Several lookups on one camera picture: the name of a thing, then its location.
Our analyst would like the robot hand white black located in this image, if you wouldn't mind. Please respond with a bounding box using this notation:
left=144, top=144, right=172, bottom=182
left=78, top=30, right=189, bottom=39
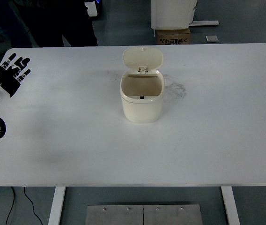
left=0, top=52, right=31, bottom=98

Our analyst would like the cream plastic trash bin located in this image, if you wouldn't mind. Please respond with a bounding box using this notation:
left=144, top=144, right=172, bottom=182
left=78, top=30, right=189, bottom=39
left=119, top=46, right=165, bottom=124

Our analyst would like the person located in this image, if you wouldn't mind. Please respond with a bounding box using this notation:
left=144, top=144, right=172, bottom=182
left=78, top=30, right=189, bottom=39
left=0, top=0, right=99, bottom=49

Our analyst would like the white device with blue light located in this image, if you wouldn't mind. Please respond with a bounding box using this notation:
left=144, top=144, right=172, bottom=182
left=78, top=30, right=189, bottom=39
left=84, top=0, right=99, bottom=17

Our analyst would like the white table leg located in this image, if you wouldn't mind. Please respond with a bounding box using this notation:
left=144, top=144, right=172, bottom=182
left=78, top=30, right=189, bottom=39
left=221, top=187, right=241, bottom=225
left=48, top=187, right=66, bottom=225

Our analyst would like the brown cardboard box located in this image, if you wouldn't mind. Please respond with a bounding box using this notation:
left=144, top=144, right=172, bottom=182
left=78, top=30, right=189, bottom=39
left=155, top=28, right=192, bottom=45

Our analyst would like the grey metal plate with screws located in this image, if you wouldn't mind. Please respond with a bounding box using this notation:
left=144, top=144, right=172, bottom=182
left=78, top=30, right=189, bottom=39
left=85, top=205, right=144, bottom=225
left=143, top=204, right=203, bottom=225

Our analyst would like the white plastic appliance housing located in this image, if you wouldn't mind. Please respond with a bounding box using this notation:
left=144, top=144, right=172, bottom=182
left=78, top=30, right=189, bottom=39
left=150, top=0, right=198, bottom=30

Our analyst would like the white table foot bar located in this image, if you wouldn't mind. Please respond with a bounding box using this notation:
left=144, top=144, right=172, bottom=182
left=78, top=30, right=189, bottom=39
left=189, top=20, right=220, bottom=27

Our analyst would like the black floor cable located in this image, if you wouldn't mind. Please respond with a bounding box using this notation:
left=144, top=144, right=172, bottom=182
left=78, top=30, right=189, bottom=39
left=23, top=187, right=44, bottom=225
left=6, top=187, right=15, bottom=225

